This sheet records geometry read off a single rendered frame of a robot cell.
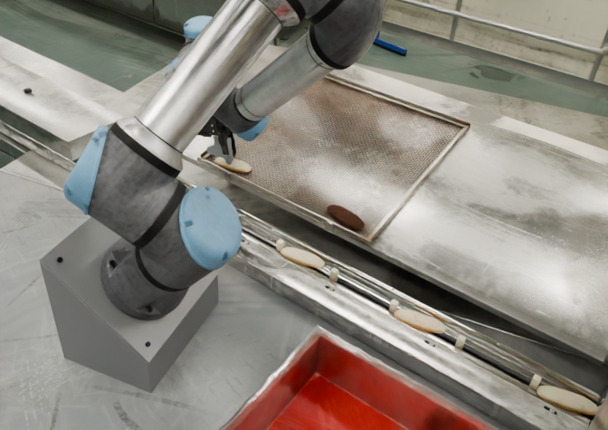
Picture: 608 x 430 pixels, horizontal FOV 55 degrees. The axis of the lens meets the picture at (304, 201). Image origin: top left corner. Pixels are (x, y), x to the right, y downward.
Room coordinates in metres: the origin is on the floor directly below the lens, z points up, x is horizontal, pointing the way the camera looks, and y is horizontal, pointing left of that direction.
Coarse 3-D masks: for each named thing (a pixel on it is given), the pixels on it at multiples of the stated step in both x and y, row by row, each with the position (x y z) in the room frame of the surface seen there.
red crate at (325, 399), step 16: (320, 384) 0.65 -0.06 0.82; (304, 400) 0.61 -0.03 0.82; (320, 400) 0.61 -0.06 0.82; (336, 400) 0.62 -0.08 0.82; (352, 400) 0.62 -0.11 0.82; (288, 416) 0.58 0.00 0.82; (304, 416) 0.58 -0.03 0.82; (320, 416) 0.58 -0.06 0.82; (336, 416) 0.58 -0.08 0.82; (352, 416) 0.59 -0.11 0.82; (368, 416) 0.59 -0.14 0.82; (384, 416) 0.59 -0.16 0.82
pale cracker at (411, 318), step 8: (400, 312) 0.80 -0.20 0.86; (408, 312) 0.80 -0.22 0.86; (416, 312) 0.80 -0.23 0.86; (400, 320) 0.79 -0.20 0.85; (408, 320) 0.78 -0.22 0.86; (416, 320) 0.78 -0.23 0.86; (424, 320) 0.78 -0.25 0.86; (432, 320) 0.78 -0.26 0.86; (424, 328) 0.77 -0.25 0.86; (432, 328) 0.77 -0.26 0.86; (440, 328) 0.77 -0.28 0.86
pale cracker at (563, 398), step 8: (544, 392) 0.64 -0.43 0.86; (552, 392) 0.64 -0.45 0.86; (560, 392) 0.64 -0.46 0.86; (568, 392) 0.65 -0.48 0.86; (552, 400) 0.63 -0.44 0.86; (560, 400) 0.63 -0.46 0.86; (568, 400) 0.63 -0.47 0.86; (576, 400) 0.63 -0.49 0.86; (584, 400) 0.63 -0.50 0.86; (568, 408) 0.62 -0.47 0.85; (576, 408) 0.62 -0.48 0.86; (584, 408) 0.62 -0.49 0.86; (592, 408) 0.62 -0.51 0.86
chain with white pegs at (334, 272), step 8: (248, 232) 1.03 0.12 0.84; (280, 240) 0.97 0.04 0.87; (280, 248) 0.96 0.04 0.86; (320, 272) 0.91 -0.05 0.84; (336, 272) 0.89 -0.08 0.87; (336, 280) 0.89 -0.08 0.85; (352, 288) 0.87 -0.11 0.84; (392, 304) 0.81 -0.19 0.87; (440, 336) 0.76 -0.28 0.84; (456, 344) 0.74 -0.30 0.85; (512, 376) 0.69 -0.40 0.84; (536, 376) 0.67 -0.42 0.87; (528, 384) 0.67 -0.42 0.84; (536, 384) 0.66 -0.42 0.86
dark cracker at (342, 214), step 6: (330, 210) 1.05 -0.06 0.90; (336, 210) 1.05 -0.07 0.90; (342, 210) 1.05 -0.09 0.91; (336, 216) 1.03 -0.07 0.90; (342, 216) 1.03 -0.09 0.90; (348, 216) 1.03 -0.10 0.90; (354, 216) 1.03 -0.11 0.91; (342, 222) 1.02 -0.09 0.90; (348, 222) 1.02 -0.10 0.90; (354, 222) 1.02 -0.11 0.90; (360, 222) 1.02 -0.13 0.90; (354, 228) 1.00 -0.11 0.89; (360, 228) 1.00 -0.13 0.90
